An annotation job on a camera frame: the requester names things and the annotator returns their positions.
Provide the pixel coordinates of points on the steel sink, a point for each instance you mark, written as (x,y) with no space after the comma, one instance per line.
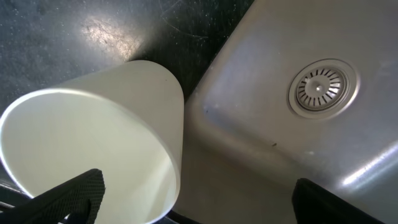
(280,140)

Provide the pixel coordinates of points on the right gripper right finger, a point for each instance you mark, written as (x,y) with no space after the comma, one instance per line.
(317,205)

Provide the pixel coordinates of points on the white cup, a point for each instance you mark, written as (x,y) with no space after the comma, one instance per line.
(93,130)

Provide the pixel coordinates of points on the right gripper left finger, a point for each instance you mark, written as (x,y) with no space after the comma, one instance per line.
(62,199)

